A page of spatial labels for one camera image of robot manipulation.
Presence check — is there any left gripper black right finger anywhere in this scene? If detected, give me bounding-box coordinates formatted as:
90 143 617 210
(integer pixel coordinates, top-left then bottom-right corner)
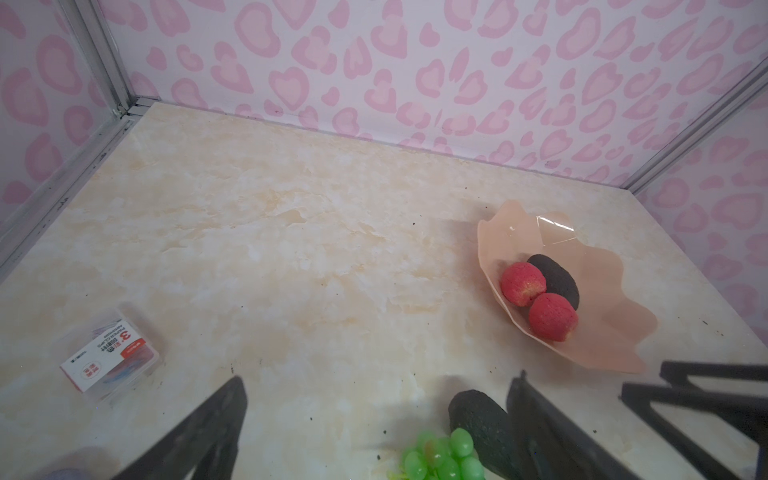
506 371 638 479

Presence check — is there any clear plastic card box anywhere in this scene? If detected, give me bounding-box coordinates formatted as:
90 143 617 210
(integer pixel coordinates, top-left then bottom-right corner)
56 309 160 404

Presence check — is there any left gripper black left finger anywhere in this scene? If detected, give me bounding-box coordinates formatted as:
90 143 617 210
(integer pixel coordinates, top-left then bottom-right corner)
115 376 248 479

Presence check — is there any green fake grape bunch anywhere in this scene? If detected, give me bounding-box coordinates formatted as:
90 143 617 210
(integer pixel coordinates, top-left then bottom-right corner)
387 428 486 480

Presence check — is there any aluminium frame rail left floor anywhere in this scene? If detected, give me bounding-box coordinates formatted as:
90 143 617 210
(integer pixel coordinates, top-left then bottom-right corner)
1 97 157 279

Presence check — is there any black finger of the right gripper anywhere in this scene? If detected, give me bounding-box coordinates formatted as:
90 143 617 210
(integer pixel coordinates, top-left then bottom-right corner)
659 361 767 384
620 381 767 479

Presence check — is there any red fake apple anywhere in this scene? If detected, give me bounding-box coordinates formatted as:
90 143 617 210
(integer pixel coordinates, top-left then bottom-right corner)
528 293 579 342
500 262 547 308

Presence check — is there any dark fake avocado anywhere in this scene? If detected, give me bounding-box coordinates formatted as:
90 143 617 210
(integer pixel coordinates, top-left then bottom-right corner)
527 254 580 310
448 390 522 479

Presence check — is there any aluminium frame post back-right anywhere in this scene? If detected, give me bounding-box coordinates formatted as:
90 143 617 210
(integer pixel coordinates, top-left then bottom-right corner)
620 59 767 194

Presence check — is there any aluminium frame post back-left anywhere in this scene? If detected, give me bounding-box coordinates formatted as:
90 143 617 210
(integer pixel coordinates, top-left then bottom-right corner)
57 0 136 117

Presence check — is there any pink scalloped fruit bowl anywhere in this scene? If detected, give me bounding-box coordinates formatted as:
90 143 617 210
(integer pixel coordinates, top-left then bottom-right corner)
477 200 658 374

